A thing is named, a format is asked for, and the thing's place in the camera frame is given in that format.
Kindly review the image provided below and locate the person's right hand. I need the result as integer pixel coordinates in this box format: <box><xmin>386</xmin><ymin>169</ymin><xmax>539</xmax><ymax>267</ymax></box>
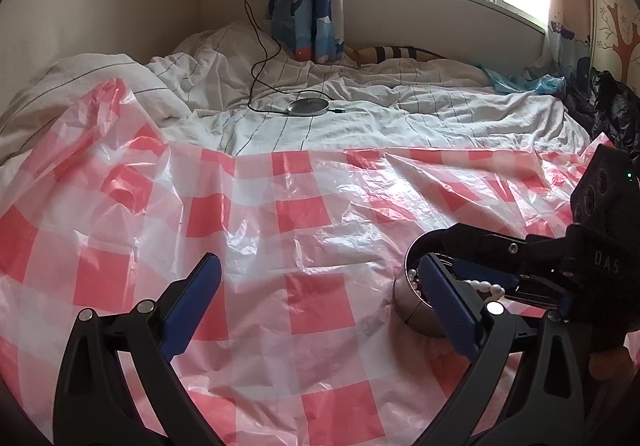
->
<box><xmin>587</xmin><ymin>348</ymin><xmax>633</xmax><ymax>377</ymax></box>

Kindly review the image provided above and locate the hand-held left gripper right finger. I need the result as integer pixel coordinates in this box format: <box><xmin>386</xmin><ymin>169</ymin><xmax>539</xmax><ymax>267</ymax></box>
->
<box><xmin>415</xmin><ymin>253</ymin><xmax>586</xmax><ymax>446</ymax></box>

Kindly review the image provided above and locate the round grey disc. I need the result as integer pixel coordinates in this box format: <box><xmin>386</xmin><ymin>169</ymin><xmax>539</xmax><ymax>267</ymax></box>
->
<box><xmin>286</xmin><ymin>97</ymin><xmax>331</xmax><ymax>118</ymax></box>

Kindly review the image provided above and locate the blue plastic bag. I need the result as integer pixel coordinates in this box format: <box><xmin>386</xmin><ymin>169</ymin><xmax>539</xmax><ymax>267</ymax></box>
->
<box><xmin>482</xmin><ymin>66</ymin><xmax>568</xmax><ymax>97</ymax></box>

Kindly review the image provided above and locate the red white checkered plastic sheet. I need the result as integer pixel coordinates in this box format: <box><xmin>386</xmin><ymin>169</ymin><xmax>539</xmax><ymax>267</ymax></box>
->
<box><xmin>0</xmin><ymin>78</ymin><xmax>616</xmax><ymax>446</ymax></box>

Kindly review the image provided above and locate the tree wall sticker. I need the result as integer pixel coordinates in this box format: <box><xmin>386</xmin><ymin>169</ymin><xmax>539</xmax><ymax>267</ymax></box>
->
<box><xmin>595</xmin><ymin>0</ymin><xmax>640</xmax><ymax>82</ymax></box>

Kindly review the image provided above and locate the striped cloth item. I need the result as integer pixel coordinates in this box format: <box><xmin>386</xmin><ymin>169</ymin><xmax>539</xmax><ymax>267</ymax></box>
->
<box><xmin>350</xmin><ymin>43</ymin><xmax>448</xmax><ymax>64</ymax></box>

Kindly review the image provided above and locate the white bead bracelet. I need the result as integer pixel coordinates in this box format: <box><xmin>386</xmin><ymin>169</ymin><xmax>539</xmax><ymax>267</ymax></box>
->
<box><xmin>407</xmin><ymin>268</ymin><xmax>506</xmax><ymax>302</ymax></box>

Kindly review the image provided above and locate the round metal tin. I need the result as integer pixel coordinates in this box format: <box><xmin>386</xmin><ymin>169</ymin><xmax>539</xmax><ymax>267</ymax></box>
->
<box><xmin>392</xmin><ymin>228</ymin><xmax>481</xmax><ymax>339</ymax></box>

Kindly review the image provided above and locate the pale cartoon print curtain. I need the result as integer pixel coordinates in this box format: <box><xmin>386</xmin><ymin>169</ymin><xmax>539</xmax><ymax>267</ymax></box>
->
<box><xmin>542</xmin><ymin>0</ymin><xmax>596</xmax><ymax>77</ymax></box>

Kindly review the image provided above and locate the white striped duvet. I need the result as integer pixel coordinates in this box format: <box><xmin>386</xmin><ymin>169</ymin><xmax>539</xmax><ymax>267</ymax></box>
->
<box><xmin>0</xmin><ymin>21</ymin><xmax>593</xmax><ymax>167</ymax></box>

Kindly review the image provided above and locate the black charging cable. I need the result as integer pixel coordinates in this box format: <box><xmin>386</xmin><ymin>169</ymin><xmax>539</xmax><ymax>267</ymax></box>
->
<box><xmin>237</xmin><ymin>0</ymin><xmax>346</xmax><ymax>116</ymax></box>

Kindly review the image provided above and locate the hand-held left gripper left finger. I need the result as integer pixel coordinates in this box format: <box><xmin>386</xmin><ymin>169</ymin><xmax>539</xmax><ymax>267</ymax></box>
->
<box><xmin>52</xmin><ymin>253</ymin><xmax>226</xmax><ymax>446</ymax></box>

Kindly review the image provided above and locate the black puffer jacket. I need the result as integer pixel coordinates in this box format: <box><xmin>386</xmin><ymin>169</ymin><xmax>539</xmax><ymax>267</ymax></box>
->
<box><xmin>565</xmin><ymin>68</ymin><xmax>640</xmax><ymax>152</ymax></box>

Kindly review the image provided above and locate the person's right forearm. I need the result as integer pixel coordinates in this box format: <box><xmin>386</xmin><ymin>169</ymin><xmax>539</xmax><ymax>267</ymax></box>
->
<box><xmin>582</xmin><ymin>368</ymin><xmax>640</xmax><ymax>446</ymax></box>

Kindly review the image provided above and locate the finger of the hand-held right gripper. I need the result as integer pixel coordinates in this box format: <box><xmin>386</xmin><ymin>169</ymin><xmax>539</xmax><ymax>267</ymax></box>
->
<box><xmin>452</xmin><ymin>260</ymin><xmax>572</xmax><ymax>315</ymax></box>
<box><xmin>440</xmin><ymin>223</ymin><xmax>567</xmax><ymax>277</ymax></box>

